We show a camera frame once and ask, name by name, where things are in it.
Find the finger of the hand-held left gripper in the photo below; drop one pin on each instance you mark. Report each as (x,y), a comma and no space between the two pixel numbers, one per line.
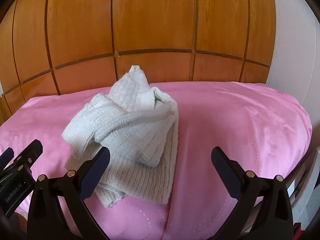
(6,156)
(30,156)

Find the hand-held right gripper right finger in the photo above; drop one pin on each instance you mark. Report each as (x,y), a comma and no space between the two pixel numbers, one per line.
(225,170)

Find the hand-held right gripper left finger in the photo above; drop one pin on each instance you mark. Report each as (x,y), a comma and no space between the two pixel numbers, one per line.
(99,165)

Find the white knit sweater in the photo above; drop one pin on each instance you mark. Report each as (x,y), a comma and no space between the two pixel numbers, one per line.
(130,120)

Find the pink bed blanket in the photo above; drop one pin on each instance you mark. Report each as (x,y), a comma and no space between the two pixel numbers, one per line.
(237,120)

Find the red object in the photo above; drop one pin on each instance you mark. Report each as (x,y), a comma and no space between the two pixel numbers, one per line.
(298,232)

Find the wooden panelled headboard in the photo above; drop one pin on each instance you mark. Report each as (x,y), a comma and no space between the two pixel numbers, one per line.
(150,17)

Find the wooden bed frame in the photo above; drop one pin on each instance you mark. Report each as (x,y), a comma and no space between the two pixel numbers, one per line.
(303,177)

